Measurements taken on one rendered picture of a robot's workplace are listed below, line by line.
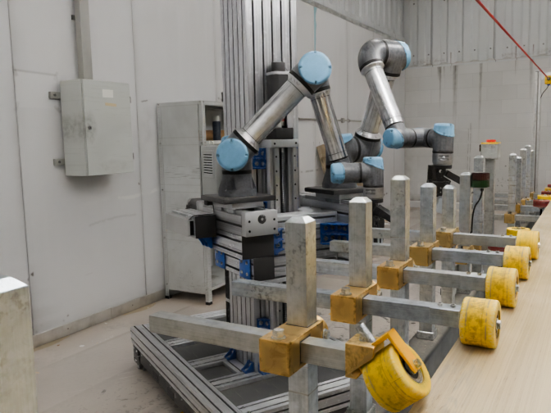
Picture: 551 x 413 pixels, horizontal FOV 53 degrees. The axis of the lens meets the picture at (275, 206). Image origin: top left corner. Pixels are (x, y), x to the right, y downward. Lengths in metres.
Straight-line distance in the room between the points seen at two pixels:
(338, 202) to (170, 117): 2.28
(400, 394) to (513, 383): 0.20
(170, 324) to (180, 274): 3.52
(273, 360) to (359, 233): 0.35
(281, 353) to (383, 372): 0.14
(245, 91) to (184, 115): 1.94
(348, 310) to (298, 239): 0.24
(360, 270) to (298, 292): 0.25
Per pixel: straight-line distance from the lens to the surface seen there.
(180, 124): 4.32
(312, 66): 2.00
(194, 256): 4.36
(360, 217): 1.06
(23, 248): 3.71
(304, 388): 0.90
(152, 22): 4.57
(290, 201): 2.39
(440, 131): 2.15
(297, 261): 0.84
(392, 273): 1.25
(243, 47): 2.42
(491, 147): 2.50
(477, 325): 0.98
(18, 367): 0.48
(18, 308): 0.46
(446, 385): 0.87
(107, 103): 3.82
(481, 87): 9.88
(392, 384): 0.77
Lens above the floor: 1.25
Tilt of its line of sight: 7 degrees down
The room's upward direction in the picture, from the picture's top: 1 degrees counter-clockwise
